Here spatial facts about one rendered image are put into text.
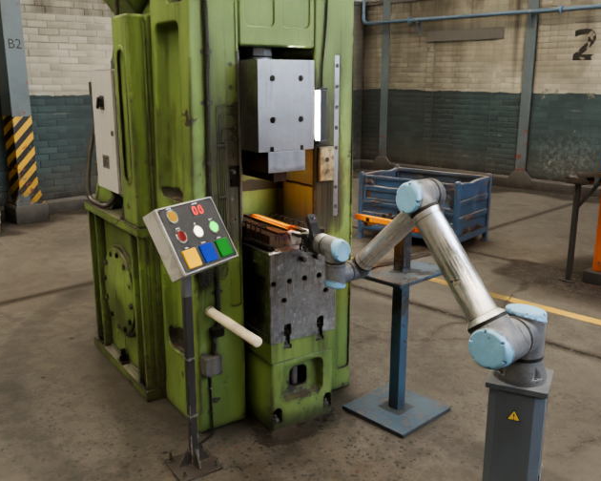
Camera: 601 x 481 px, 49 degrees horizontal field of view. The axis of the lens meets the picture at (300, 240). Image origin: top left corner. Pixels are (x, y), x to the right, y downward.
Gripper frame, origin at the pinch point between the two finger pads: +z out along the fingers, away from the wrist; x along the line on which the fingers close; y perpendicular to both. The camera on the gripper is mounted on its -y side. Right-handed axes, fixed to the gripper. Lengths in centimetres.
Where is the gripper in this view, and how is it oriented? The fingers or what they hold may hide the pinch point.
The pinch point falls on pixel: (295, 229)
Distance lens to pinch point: 304.4
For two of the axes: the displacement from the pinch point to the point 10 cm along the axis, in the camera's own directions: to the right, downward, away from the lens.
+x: 8.3, -1.4, 5.4
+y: 0.0, 9.7, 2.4
